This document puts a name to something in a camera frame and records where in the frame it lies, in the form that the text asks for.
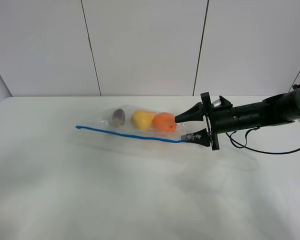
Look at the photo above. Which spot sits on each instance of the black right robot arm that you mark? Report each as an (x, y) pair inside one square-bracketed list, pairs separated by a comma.
[(277, 110)]

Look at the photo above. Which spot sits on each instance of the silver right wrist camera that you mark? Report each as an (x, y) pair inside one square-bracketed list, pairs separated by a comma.
[(222, 102)]

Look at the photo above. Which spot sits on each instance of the yellow toy pear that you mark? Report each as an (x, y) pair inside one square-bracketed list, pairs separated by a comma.
[(142, 120)]

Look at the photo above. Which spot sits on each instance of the orange toy fruit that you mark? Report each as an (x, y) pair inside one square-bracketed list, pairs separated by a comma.
[(164, 122)]

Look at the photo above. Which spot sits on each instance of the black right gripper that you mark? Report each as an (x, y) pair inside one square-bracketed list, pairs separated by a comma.
[(219, 120)]

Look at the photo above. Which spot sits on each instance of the clear zip bag blue seal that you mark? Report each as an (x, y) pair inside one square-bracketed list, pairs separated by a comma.
[(101, 123)]

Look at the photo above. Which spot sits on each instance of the purple toy eggplant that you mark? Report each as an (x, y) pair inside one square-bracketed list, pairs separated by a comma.
[(118, 118)]

